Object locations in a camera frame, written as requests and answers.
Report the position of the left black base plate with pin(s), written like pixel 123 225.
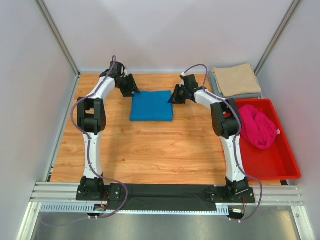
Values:
pixel 109 192

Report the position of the beige folded t-shirt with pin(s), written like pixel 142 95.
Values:
pixel 236 80

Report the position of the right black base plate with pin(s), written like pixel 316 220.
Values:
pixel 221 194

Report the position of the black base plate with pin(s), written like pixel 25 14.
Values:
pixel 221 194
pixel 109 192

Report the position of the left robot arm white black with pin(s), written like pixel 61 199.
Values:
pixel 92 121

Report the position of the red plastic bin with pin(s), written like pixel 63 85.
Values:
pixel 275 163

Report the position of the grey-blue folded t-shirt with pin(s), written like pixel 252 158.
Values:
pixel 215 89

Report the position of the pink t-shirt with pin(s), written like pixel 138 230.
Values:
pixel 257 128

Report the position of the blue t-shirt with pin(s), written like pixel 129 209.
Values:
pixel 151 106

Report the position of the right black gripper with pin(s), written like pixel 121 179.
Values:
pixel 178 93

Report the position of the left aluminium corner post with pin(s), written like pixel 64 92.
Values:
pixel 57 35

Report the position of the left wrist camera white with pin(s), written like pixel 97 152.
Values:
pixel 124 72

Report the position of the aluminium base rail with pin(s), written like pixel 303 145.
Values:
pixel 164 212

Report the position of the right aluminium corner post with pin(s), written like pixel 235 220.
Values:
pixel 288 16

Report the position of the aluminium corner post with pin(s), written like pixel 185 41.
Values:
pixel 288 16
pixel 57 35

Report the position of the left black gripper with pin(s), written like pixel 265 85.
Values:
pixel 129 85

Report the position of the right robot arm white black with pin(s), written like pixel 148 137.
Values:
pixel 226 124

